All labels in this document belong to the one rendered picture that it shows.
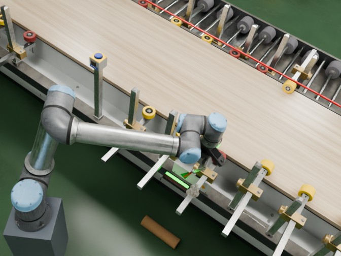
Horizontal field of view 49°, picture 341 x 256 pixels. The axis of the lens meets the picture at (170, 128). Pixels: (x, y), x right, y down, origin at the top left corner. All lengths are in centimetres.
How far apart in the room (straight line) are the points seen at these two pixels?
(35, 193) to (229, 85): 138
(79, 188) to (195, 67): 127
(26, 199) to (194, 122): 91
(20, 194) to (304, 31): 399
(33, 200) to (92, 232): 92
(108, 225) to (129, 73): 112
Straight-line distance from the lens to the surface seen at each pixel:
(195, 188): 201
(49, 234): 217
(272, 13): 512
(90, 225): 282
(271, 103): 253
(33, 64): 293
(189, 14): 297
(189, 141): 155
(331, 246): 206
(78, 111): 249
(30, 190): 199
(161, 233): 274
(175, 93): 237
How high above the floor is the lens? 259
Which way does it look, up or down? 51 degrees down
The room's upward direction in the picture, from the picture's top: 14 degrees clockwise
